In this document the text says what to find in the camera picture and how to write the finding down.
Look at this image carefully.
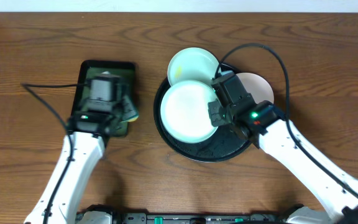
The pink plate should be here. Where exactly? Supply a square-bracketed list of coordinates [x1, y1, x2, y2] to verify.
[236, 73, 274, 104]

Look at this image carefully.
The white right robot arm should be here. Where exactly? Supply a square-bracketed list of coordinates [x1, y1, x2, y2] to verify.
[208, 72, 358, 223]

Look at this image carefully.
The mint green plate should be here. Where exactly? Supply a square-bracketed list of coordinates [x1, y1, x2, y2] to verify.
[160, 80, 217, 144]
[167, 47, 219, 86]

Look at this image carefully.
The green yellow sponge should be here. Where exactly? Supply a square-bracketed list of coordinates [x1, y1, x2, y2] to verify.
[122, 95, 139, 123]

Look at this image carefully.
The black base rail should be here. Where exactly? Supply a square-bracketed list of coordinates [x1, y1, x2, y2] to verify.
[75, 205, 287, 224]

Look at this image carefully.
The round black tray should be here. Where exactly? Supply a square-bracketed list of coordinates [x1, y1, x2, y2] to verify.
[154, 78, 251, 162]

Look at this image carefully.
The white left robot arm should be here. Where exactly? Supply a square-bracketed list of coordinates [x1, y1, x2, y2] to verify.
[24, 70, 139, 223]

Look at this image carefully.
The black rectangular water tray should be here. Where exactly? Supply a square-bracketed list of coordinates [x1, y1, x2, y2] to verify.
[71, 60, 136, 137]

